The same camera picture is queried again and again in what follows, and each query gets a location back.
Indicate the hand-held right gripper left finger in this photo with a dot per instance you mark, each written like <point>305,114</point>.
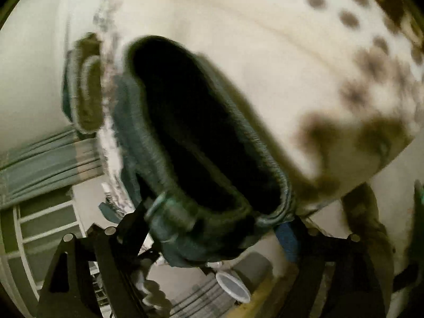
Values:
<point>129,232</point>

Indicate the white radiator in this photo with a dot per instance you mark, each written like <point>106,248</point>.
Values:
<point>202,299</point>

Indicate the white cup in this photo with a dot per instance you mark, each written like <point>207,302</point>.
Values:
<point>233,286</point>

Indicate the dark blue jeans pants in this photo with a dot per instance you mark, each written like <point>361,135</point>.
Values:
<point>198,139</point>

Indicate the window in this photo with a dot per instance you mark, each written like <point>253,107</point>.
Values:
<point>43,232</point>

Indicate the grey-green curtain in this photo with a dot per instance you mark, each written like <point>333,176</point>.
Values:
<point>46,165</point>

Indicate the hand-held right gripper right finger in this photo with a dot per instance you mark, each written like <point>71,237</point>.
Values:
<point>287,238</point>

